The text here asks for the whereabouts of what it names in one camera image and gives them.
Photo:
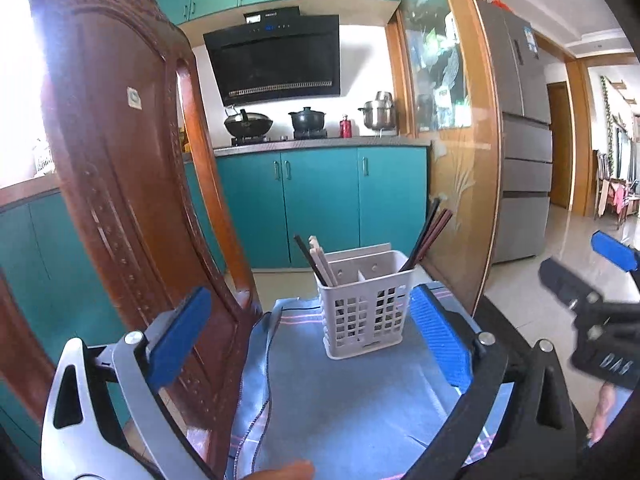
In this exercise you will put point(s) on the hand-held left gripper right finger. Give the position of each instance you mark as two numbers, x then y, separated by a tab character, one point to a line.
442	345

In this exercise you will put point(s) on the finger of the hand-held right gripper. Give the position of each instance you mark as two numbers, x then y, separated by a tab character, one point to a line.
565	280
612	252

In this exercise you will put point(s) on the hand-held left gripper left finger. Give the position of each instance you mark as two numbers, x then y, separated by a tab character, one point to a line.
180	340

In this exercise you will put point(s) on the white plastic utensil holder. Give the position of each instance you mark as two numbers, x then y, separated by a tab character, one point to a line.
365	347

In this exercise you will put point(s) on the dark brown chopstick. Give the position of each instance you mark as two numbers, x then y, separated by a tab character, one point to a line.
434	235
429	222

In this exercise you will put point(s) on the red-brown chopstick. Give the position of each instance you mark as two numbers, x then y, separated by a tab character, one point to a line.
441	230

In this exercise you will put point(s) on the white chopstick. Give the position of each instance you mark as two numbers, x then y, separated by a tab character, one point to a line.
324	265
317	263
318	249

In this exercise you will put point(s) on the person's right hand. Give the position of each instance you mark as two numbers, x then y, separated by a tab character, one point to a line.
602	410

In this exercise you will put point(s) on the blue striped table cloth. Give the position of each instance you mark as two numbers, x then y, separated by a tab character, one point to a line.
350	410

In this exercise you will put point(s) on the black chopstick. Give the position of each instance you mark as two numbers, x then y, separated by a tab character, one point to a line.
424	230
307	257

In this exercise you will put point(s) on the grey refrigerator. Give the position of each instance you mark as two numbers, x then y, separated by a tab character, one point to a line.
520	160

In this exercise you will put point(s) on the wooden glass partition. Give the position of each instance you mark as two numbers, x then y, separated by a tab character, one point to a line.
465	185

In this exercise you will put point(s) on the carved wooden chair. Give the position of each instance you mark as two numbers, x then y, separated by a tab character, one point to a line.
125	160

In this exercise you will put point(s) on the gas stove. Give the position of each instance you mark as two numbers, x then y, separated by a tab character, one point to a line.
280	138

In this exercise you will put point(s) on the black wok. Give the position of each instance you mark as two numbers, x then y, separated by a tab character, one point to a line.
248	122

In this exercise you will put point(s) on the grey kitchen countertop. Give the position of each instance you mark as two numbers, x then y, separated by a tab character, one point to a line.
325	146

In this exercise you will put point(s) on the red bottle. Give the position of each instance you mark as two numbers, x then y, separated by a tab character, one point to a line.
346	129

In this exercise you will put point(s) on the stainless steel pot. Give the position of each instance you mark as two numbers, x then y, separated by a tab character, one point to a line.
377	115

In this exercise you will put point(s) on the square chair sticker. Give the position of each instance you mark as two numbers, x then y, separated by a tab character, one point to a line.
135	98

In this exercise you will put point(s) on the black cooking pot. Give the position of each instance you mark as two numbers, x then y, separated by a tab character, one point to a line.
307	121

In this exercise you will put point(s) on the black range hood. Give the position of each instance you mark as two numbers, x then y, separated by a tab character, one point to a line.
275	60

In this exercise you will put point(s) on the wooden door frame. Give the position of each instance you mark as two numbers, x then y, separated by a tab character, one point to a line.
580	135

